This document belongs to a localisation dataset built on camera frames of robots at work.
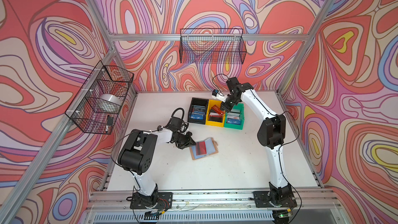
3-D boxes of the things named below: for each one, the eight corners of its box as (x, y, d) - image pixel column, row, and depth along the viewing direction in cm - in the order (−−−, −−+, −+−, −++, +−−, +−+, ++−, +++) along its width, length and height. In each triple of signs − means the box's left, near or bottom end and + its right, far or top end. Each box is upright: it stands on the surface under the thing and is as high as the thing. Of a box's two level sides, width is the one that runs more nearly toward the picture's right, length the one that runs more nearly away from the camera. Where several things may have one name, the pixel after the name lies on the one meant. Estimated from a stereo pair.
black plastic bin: (187, 122, 102) (187, 117, 98) (192, 101, 114) (192, 96, 110) (205, 124, 101) (206, 119, 97) (208, 103, 113) (209, 98, 109)
